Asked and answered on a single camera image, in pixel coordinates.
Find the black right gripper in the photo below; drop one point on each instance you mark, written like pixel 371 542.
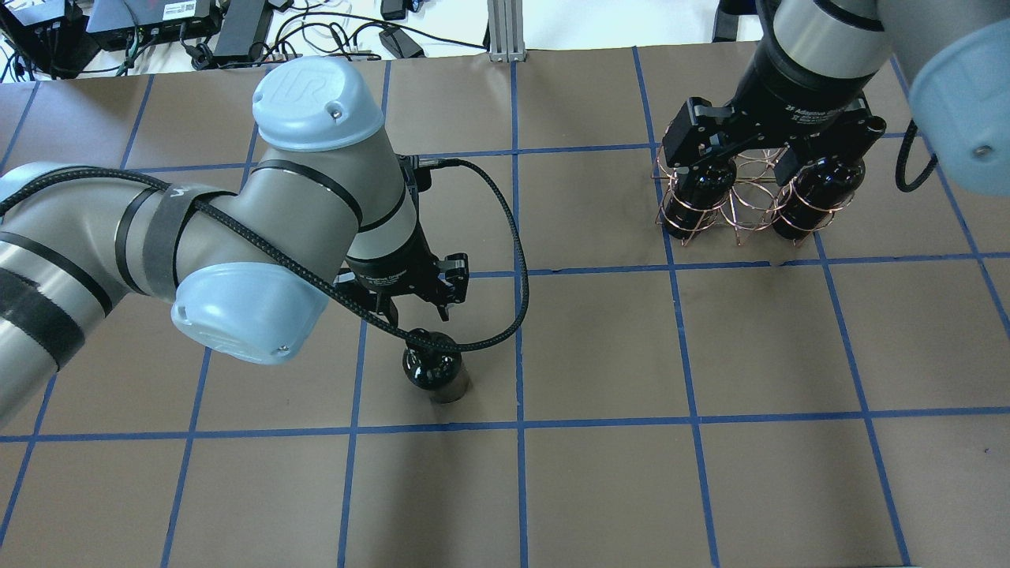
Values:
pixel 797 96

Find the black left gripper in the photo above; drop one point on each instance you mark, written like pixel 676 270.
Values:
pixel 392 276

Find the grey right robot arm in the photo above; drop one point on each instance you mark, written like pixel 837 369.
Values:
pixel 952 57

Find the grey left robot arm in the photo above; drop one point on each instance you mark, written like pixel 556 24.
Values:
pixel 330 198

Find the black power adapter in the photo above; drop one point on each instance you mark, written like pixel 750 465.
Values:
pixel 400 45

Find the black power brick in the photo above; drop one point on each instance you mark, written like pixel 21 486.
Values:
pixel 242 34

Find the black electronics box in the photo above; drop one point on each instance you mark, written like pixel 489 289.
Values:
pixel 118 25

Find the copper wire wine basket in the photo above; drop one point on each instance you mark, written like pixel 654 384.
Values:
pixel 760 191

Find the aluminium frame post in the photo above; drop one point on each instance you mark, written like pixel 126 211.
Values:
pixel 505 31

